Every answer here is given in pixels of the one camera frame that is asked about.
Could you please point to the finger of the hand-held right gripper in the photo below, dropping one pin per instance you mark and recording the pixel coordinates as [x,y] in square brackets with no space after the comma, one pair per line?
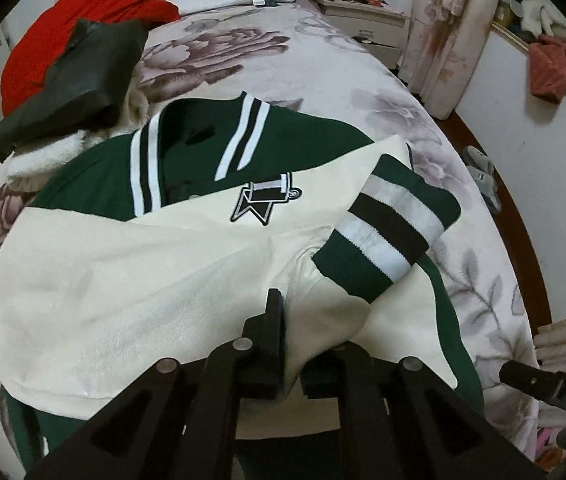
[528,377]

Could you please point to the white shoe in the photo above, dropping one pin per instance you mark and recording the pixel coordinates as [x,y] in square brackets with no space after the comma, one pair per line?
[483,175]

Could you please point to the red garment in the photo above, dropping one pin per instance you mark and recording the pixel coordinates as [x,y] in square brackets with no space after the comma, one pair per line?
[63,15]

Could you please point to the floral curtain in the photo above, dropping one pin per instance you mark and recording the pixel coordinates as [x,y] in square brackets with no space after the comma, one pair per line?
[453,35]

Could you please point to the floral plush blanket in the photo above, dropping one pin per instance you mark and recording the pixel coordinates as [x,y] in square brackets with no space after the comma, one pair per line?
[323,80]

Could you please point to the green and white varsity jacket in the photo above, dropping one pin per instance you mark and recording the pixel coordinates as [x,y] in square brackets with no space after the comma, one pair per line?
[163,280]

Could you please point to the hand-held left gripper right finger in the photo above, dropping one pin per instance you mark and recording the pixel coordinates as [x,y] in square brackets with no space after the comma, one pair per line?
[353,375]

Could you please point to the white nightstand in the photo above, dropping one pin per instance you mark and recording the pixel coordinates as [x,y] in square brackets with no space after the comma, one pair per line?
[363,22]

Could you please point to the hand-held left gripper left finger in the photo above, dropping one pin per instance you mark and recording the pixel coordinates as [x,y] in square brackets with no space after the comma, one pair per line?
[268,355]

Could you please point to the white cloth on rack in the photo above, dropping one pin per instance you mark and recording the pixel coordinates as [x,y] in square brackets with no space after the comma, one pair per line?
[538,10]

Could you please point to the black leather garment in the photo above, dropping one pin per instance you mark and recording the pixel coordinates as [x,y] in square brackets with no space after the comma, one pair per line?
[88,75]

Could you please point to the white fluffy garment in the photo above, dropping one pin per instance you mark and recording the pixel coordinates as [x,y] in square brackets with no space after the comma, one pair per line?
[58,152]

